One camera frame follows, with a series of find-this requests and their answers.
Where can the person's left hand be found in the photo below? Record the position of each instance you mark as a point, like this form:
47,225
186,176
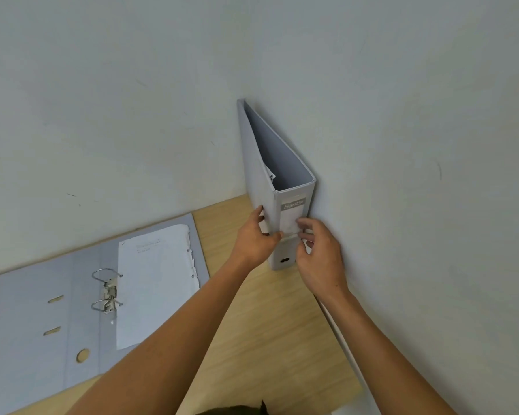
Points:
251,244

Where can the person's right hand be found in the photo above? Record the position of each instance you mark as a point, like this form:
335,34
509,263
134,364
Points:
324,259

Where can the person's left thumb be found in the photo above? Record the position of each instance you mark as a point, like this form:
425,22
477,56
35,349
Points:
273,239

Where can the person's right thumb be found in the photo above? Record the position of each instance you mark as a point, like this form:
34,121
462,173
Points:
302,254

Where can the grey lever arch binder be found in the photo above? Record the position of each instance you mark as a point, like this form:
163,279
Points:
26,306
264,177

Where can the person's right forearm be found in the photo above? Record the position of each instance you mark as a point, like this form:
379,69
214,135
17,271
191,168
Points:
385,354

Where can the person's left forearm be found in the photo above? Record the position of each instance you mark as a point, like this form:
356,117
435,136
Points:
168,345

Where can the white paper inside binder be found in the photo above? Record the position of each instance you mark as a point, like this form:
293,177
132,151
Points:
270,173

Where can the white punched paper sheet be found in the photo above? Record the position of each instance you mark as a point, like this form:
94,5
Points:
155,280

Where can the open grey lever arch binder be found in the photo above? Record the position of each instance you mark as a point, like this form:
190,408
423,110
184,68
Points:
26,306

